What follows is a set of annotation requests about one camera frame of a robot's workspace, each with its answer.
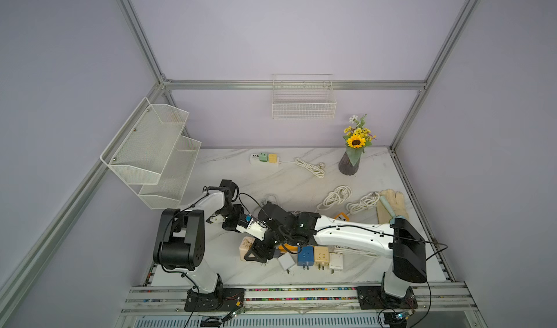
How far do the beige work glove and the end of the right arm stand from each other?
0.54 meters

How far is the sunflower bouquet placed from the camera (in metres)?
0.90

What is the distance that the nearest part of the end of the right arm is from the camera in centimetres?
55

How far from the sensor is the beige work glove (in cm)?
96

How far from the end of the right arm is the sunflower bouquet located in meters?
0.41
